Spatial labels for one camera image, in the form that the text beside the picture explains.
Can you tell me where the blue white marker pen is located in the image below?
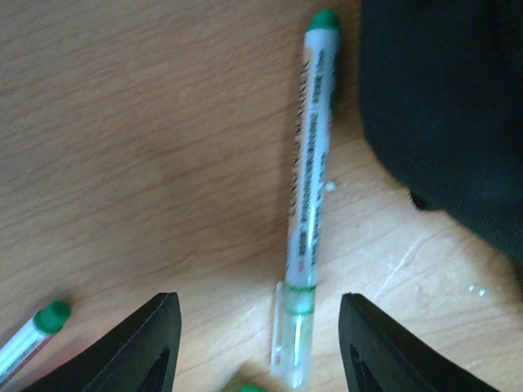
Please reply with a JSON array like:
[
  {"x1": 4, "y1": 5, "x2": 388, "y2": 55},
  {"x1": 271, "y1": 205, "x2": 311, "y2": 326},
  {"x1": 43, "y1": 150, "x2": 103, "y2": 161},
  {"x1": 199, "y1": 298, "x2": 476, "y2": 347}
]
[{"x1": 1, "y1": 301, "x2": 72, "y2": 388}]

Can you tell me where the black student backpack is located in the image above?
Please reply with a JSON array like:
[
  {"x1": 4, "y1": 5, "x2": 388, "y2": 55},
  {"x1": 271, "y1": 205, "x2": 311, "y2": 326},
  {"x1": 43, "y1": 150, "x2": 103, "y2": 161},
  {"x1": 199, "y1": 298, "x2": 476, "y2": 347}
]
[{"x1": 359, "y1": 1, "x2": 522, "y2": 264}]

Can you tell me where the green white marker pen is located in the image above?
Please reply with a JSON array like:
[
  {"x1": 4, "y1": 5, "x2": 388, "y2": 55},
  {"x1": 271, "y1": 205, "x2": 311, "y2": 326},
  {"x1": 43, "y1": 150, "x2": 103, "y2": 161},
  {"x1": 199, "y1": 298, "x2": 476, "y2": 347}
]
[{"x1": 270, "y1": 10, "x2": 341, "y2": 390}]

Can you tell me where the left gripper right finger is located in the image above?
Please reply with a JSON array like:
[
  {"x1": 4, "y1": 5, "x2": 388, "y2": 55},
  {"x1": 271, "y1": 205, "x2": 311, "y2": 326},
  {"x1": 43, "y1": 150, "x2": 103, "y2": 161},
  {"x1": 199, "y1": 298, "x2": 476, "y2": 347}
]
[{"x1": 338, "y1": 293, "x2": 495, "y2": 392}]

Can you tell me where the green black highlighter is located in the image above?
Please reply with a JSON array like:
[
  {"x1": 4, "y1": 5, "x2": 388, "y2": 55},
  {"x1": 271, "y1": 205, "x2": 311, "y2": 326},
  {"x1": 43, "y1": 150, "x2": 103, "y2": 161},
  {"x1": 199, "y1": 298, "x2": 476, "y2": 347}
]
[{"x1": 239, "y1": 384, "x2": 268, "y2": 392}]

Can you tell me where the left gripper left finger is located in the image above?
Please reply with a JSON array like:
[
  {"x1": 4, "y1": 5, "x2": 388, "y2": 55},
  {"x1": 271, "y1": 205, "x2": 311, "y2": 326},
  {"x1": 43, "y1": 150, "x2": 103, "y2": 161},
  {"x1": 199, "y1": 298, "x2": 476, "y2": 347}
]
[{"x1": 25, "y1": 292, "x2": 181, "y2": 392}]

